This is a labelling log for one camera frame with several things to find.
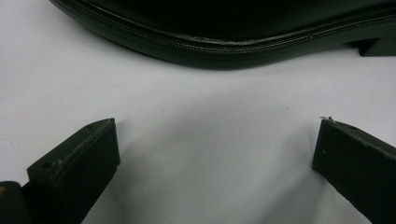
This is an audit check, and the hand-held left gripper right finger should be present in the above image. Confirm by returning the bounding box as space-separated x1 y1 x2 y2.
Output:
311 117 396 224

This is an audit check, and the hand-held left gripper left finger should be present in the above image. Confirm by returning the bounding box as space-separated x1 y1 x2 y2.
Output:
21 118 121 224

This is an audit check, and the black leather shoe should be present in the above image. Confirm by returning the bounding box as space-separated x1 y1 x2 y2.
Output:
48 0 396 70

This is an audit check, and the white table mat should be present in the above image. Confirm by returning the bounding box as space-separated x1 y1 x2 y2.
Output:
0 0 396 224

